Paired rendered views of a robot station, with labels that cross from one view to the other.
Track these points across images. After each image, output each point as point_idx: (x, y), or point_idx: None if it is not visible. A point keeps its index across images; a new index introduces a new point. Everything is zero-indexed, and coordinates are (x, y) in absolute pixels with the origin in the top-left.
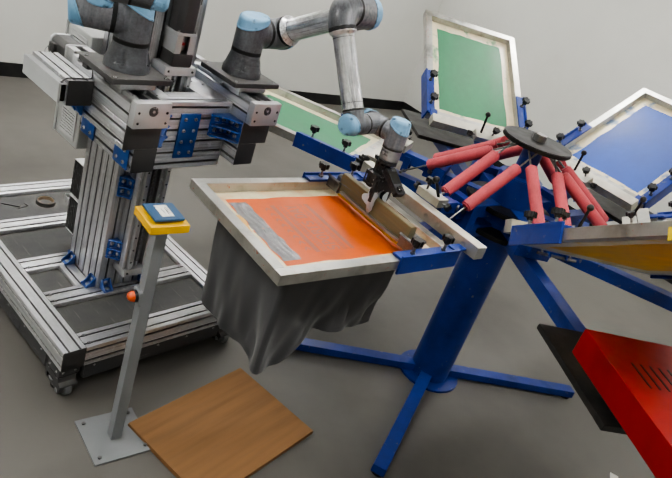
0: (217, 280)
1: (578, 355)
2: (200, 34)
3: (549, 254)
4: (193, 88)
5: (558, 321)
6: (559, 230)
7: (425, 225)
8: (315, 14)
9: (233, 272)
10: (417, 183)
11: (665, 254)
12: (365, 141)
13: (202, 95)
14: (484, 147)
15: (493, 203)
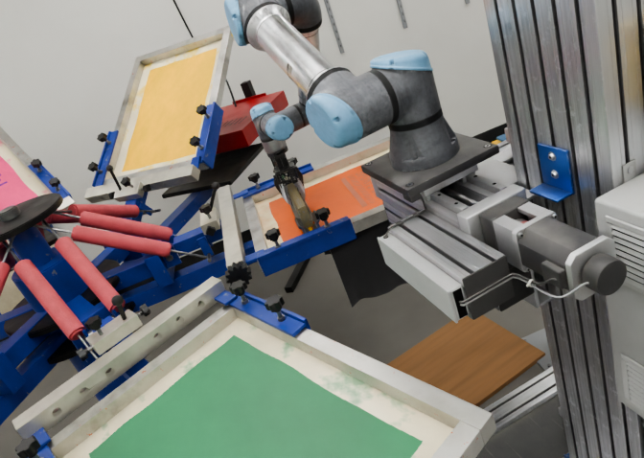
0: None
1: (250, 141)
2: (502, 99)
3: (151, 209)
4: (508, 167)
5: (191, 212)
6: (218, 106)
7: (216, 258)
8: (304, 36)
9: None
10: (211, 226)
11: (186, 90)
12: (117, 434)
13: (491, 159)
14: (69, 240)
15: (102, 274)
